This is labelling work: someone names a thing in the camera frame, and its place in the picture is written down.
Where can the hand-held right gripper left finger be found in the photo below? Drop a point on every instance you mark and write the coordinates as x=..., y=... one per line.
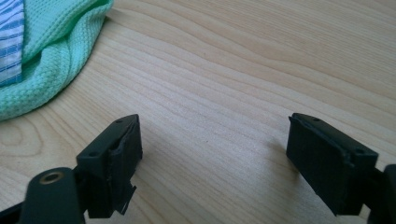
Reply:
x=107, y=161

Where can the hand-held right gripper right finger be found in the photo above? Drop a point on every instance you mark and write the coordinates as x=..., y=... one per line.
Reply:
x=327, y=155

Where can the mint green waffle cloth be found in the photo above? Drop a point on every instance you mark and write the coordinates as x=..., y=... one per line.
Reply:
x=59, y=46

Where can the blue white striped cloth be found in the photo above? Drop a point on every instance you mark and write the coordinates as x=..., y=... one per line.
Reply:
x=11, y=40

